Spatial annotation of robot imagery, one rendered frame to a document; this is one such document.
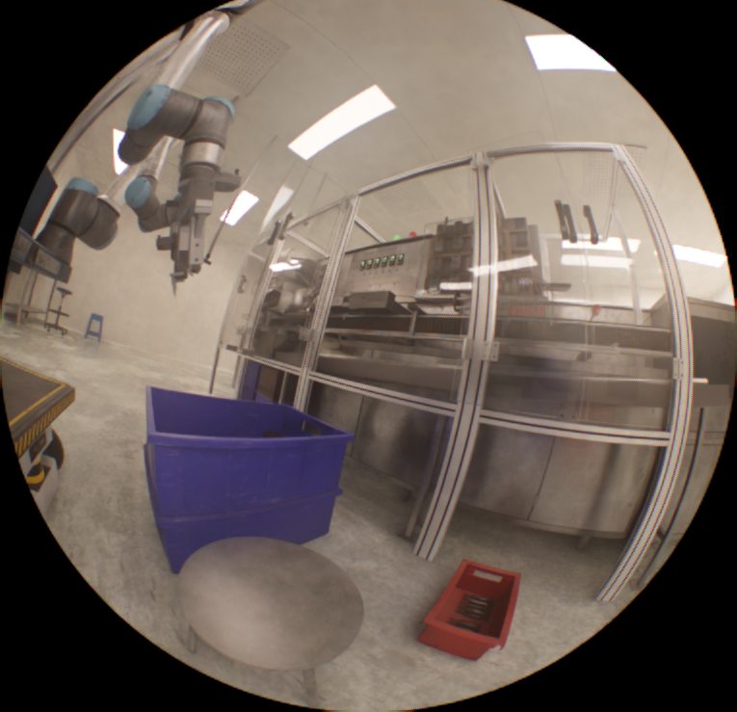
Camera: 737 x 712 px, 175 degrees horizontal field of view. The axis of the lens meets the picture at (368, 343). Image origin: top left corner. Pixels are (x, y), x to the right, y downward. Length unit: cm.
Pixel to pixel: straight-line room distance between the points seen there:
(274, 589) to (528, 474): 97
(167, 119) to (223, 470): 70
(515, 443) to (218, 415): 117
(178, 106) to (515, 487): 148
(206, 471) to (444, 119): 249
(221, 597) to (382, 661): 40
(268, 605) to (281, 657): 10
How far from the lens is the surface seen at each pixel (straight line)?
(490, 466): 113
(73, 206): 102
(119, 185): 118
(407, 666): 71
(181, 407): 91
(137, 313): 553
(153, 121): 52
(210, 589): 46
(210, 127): 54
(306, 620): 44
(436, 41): 209
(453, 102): 224
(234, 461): 59
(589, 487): 118
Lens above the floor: 63
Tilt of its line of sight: 8 degrees up
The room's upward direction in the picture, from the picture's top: 12 degrees clockwise
